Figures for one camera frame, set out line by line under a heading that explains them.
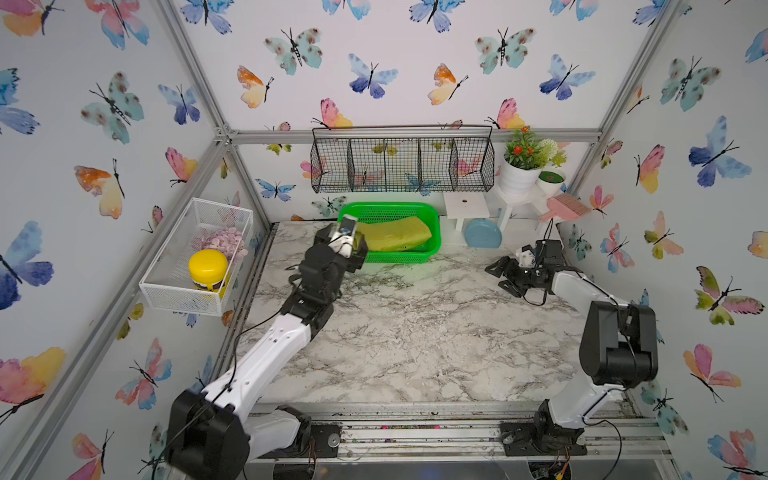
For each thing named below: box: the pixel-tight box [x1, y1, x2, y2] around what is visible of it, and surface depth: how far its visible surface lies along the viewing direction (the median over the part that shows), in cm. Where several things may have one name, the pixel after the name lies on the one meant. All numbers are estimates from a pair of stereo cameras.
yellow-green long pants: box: [357, 216, 432, 251], surface depth 104 cm
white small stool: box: [443, 192, 490, 232], surface depth 109 cm
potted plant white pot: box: [500, 125, 567, 198], surface depth 91 cm
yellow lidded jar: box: [188, 249, 229, 293], surface depth 65 cm
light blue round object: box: [464, 218, 503, 249], surface depth 119 cm
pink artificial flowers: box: [200, 227, 248, 263], surface depth 70 cm
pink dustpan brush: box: [538, 194, 591, 222], surface depth 106 cm
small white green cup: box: [537, 170, 566, 196], surface depth 106 cm
